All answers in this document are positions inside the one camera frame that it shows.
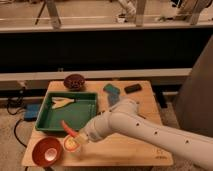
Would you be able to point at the small orange cup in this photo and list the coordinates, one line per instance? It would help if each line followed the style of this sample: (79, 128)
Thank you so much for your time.
(70, 144)

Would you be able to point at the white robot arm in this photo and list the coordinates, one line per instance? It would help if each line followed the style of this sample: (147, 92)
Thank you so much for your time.
(123, 118)

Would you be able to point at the green plastic tray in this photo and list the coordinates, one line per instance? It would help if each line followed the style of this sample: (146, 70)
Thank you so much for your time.
(76, 114)

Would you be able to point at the teal sponge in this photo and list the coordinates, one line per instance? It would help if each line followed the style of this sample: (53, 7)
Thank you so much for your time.
(111, 89)

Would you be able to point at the dark red patterned bowl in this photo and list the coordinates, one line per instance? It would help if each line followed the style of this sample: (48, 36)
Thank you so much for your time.
(74, 82)

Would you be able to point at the blue cloth piece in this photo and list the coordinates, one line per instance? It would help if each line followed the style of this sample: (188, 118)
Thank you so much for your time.
(113, 99)

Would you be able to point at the red chili pepper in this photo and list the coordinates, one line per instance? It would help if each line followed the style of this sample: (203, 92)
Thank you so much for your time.
(68, 129)

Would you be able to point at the wooden table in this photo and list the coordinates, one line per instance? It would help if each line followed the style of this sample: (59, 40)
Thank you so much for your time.
(118, 150)

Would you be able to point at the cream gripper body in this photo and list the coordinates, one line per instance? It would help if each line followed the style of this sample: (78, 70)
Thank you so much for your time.
(82, 139)

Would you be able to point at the blue power box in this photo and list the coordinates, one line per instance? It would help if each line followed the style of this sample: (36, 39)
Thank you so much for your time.
(32, 111)

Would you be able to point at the black rectangular block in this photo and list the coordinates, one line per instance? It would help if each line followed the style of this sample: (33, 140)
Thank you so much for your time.
(133, 88)

